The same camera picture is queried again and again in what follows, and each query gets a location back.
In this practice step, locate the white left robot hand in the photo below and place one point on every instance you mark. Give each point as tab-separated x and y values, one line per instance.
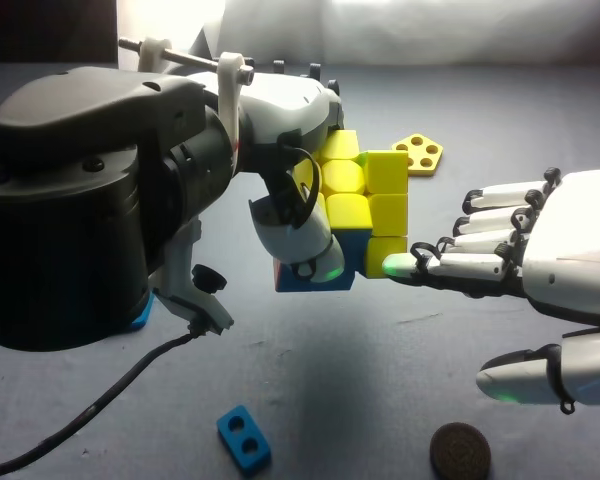
285	105

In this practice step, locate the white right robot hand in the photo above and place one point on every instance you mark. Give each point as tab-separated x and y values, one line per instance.
575	250

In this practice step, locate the Rubik's cube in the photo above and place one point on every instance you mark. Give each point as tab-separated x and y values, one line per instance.
385	200

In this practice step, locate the white backdrop sheet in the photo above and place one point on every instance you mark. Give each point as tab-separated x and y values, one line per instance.
380	30

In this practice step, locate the yellow pentagon block with holes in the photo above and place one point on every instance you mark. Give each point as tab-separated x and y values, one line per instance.
427	160

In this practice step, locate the grey table cloth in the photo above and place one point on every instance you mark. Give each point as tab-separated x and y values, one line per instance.
380	360

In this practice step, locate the chocolate sandwich cookie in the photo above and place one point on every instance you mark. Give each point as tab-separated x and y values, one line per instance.
460	450

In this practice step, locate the blue pentagon block with holes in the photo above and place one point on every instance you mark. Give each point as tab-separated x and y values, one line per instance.
142	320

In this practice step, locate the blue two-hole block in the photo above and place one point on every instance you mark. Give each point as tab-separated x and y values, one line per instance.
232	440

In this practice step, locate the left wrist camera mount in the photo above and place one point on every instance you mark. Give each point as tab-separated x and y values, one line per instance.
187	300

